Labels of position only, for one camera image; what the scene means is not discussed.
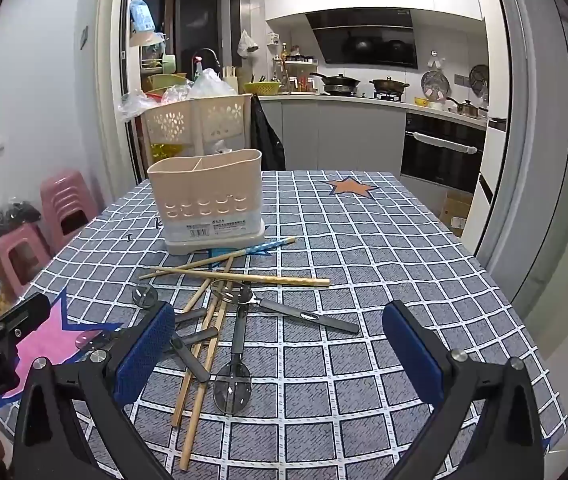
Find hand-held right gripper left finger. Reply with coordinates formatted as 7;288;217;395
11;301;177;480

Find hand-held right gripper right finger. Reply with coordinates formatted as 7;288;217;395
383;301;557;480

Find dark handles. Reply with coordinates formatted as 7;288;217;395
170;335;211;382

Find grey utensil handle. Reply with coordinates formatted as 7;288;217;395
131;285;208;323

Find blue patterned wooden chopstick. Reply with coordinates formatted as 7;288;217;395
139;238;296;279

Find beige plastic utensil holder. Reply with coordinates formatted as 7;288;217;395
146;149;267;256

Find low pink plastic stool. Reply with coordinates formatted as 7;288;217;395
0;224;53;301

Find dark plastic bag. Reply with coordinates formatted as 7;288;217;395
0;200;42;241

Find blue checkered tablecloth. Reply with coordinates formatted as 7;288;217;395
0;170;568;480

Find tall pink plastic stool stack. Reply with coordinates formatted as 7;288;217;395
40;171;101;256

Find cardboard box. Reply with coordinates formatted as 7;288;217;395
439;190;475;238

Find black built-in oven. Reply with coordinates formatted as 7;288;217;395
400;111;487;196

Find yellow oil bottle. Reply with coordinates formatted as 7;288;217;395
150;142;186;162

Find white refrigerator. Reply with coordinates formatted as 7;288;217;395
464;0;512;257

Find grey kitchen cabinet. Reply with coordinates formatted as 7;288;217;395
256;94;408;173

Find crumpled clear plastic bag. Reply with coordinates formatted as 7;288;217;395
118;89;161;122

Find beige perforated storage rack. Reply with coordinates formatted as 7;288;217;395
140;93;254;183

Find black hanging garment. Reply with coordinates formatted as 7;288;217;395
250;95;287;172

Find small steel saucepan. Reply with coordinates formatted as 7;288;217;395
445;96;489;120

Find dark cooking pot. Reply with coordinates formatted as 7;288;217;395
369;76;411;102

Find round metal steamer rack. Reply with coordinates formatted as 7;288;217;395
421;70;451;102

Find green plastic basin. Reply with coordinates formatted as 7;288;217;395
145;73;188;93

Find large clear plastic bag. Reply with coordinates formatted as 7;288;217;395
188;67;239;100

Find black wok with lid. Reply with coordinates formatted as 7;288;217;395
310;72;361;97

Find green colander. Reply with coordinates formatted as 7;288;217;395
243;81;282;97

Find curved kitchen faucet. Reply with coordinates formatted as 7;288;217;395
191;48;223;81

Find black range hood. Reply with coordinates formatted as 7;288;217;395
305;9;420;71

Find hanging white plastic bag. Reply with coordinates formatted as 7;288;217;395
237;29;261;59

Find round dark wire rack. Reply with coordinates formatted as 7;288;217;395
468;63;491;95

